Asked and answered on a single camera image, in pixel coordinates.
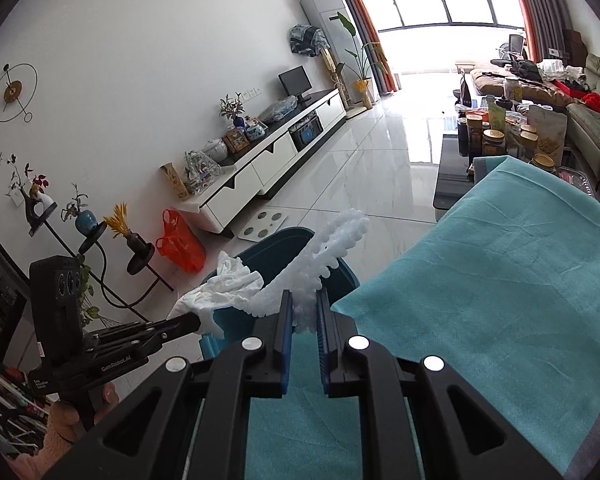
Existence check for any white tv cabinet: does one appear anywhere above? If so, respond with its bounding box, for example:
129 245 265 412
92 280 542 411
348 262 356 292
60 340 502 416
175 90 346 234

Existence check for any black coffee table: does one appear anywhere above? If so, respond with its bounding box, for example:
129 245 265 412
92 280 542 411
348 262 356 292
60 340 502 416
432 133 475 216

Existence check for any round wall clock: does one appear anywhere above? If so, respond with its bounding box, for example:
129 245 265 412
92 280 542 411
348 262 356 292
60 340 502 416
0 63 40 124

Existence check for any tall green potted plant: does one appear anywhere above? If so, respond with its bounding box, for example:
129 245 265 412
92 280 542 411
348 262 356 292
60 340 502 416
330 12 389 110

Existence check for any small black monitor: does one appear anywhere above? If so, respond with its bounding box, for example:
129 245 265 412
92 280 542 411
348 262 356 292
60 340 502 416
278 66 312 103

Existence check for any white tissue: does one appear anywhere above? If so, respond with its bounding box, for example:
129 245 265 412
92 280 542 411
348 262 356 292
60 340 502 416
166 250 264 339

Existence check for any white bathroom scale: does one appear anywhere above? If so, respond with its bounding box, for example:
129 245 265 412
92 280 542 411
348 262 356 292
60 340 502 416
237 208 288 243

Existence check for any white standing air conditioner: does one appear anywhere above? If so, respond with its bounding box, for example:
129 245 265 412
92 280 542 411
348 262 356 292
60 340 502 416
300 0 379 103

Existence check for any teal trash bin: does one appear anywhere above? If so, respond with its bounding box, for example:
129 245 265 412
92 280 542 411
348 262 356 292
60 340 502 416
199 225 361 360

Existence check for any teal and grey tablecloth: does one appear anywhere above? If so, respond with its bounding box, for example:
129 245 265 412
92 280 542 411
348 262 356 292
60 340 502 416
241 154 600 480

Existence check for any person's left hand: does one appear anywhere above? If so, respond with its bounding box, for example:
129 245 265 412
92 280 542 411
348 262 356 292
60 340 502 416
38 382 119 469

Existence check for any black plant stand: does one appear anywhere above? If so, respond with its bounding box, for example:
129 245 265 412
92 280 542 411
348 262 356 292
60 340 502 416
26 199 176 323

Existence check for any orange plastic bag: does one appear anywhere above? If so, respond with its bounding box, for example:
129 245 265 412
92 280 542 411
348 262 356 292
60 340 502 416
155 209 206 274

